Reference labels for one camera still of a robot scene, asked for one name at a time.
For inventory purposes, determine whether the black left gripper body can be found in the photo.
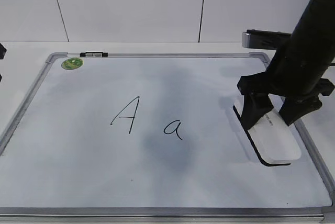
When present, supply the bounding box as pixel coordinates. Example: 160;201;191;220
0;42;7;83

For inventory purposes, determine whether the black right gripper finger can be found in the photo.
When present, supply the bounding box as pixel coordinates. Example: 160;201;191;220
240;93;274;130
279;97;322;126

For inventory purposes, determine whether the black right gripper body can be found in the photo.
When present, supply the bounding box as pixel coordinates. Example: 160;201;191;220
237;40;334;104

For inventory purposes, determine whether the white whiteboard eraser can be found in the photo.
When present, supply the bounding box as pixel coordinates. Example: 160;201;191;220
232;99;303;167

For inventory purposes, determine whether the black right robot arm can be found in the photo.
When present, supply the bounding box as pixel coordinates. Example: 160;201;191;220
237;0;334;130

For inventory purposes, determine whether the round green magnet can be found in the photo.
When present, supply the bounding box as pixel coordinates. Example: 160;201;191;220
61;58;83;70

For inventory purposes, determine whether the black and clear board clip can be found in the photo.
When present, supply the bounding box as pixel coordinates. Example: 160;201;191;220
80;52;108;58

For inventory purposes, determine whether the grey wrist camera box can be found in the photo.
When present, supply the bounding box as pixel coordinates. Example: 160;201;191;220
242;29;291;50

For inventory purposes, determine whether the white board with grey frame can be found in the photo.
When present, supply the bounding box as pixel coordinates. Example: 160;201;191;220
1;52;334;222

